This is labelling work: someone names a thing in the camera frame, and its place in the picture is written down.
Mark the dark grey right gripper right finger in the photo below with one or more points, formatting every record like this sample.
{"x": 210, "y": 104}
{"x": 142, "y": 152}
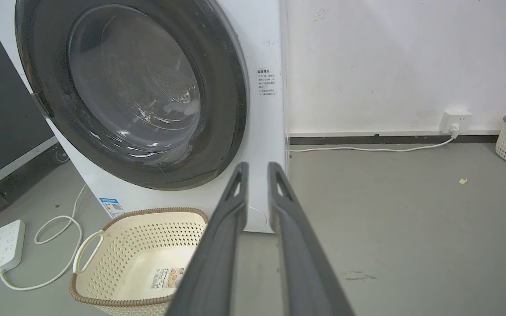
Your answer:
{"x": 305, "y": 263}

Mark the white wall socket plug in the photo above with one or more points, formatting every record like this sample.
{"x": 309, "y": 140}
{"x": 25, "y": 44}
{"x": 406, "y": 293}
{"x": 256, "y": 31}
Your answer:
{"x": 455, "y": 121}

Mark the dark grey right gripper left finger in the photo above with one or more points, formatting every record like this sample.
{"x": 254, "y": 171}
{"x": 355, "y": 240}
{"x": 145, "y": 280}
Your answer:
{"x": 211, "y": 259}

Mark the white front-load washing machine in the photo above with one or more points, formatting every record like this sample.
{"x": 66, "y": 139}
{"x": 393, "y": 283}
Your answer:
{"x": 262, "y": 52}

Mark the cream perforated laundry basket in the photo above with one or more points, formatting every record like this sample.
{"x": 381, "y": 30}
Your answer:
{"x": 139, "y": 263}

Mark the dark round washing machine door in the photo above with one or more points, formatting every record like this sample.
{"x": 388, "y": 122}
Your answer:
{"x": 139, "y": 87}

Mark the white power strip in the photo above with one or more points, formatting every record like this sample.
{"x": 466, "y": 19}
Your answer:
{"x": 4, "y": 248}

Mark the black panel with metal frame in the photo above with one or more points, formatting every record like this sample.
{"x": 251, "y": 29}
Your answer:
{"x": 2, "y": 109}

